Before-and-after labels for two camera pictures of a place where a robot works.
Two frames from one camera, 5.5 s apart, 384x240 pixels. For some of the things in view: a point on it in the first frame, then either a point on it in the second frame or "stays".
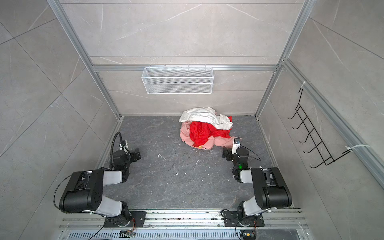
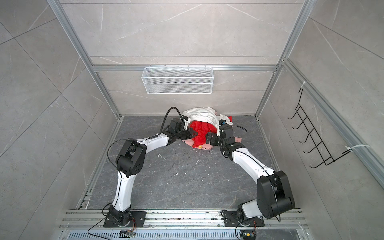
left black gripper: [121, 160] → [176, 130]
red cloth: [200, 132] stays
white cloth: [206, 114] stays
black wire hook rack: [320, 146] stays
